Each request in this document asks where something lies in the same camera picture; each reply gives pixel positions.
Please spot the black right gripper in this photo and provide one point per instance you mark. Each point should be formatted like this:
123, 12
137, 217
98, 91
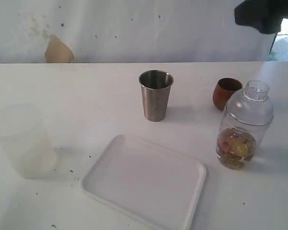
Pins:
266, 16

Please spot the brown wooden cup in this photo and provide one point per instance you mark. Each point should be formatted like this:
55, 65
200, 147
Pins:
224, 89

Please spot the clear shaker lid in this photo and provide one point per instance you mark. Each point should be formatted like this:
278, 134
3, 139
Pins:
251, 105

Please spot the stainless steel cup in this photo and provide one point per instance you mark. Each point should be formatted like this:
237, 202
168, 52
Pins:
155, 88

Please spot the chocolate pieces and gold coins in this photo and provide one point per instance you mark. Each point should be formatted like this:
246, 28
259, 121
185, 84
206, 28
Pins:
235, 147

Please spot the translucent plastic container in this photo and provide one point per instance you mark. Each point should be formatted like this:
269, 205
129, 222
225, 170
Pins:
25, 141

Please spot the clear shaker cup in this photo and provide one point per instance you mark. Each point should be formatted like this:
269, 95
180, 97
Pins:
258, 132

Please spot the white plastic tray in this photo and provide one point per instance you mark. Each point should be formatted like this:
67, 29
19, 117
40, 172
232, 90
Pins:
147, 182

